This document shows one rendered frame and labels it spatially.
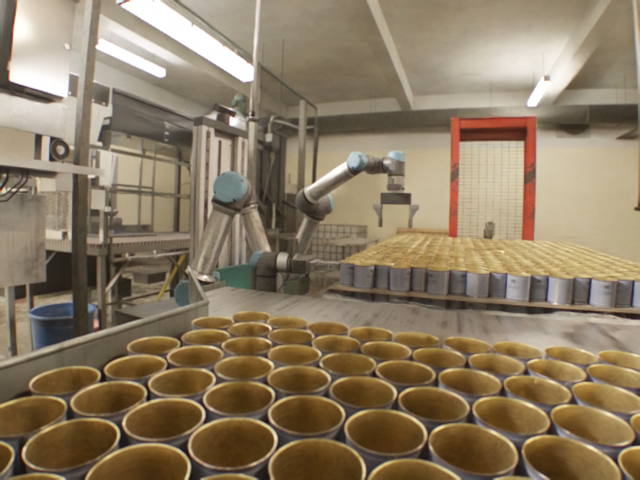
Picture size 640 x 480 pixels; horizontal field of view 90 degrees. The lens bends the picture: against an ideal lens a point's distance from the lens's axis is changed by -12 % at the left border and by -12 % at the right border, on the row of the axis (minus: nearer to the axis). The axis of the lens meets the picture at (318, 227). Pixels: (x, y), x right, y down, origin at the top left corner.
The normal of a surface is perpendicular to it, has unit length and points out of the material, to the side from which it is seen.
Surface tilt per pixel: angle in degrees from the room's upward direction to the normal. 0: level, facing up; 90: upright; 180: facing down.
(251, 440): 90
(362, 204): 90
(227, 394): 90
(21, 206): 90
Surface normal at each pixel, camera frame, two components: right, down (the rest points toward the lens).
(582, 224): -0.36, 0.01
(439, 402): -0.55, 0.01
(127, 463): 0.69, 0.04
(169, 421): 0.33, 0.04
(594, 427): -0.73, 0.00
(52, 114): 0.93, 0.04
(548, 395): -0.87, -0.01
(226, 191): 0.03, -0.10
